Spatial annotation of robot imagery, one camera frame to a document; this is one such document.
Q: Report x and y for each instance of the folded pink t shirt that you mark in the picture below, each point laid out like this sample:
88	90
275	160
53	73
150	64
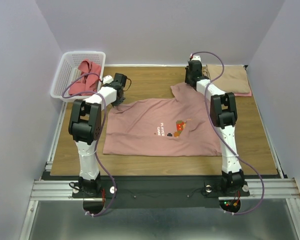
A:
243	92

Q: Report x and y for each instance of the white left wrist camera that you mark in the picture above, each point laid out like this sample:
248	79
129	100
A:
107	79

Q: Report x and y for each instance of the white round knob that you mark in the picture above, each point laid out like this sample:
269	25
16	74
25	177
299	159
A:
112	190

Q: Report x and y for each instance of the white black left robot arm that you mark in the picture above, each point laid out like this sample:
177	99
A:
85	127

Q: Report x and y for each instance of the aluminium frame rail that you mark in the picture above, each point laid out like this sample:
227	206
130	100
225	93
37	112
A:
270	212

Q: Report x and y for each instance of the crumpled red t shirt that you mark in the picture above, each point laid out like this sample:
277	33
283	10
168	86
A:
89	79

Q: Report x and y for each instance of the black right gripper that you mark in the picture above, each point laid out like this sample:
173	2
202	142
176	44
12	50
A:
190	81

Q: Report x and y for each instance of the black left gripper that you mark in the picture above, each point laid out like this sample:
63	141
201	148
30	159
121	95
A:
118	103

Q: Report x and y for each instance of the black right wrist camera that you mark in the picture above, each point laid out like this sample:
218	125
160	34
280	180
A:
195	64

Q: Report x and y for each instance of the white plastic basket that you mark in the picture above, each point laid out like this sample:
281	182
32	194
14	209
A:
67	71

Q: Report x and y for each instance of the circuit board with leds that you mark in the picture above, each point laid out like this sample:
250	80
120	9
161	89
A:
230	205

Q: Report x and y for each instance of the silver round knob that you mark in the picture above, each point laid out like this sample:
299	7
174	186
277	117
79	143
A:
208	189

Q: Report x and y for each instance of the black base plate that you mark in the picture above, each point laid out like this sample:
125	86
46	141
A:
157	192

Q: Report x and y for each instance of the folded beige t shirt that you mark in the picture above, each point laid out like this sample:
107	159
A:
233	77

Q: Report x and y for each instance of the pink printed t shirt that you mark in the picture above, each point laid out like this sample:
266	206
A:
162	127

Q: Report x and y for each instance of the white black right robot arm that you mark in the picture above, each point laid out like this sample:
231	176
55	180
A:
223	116

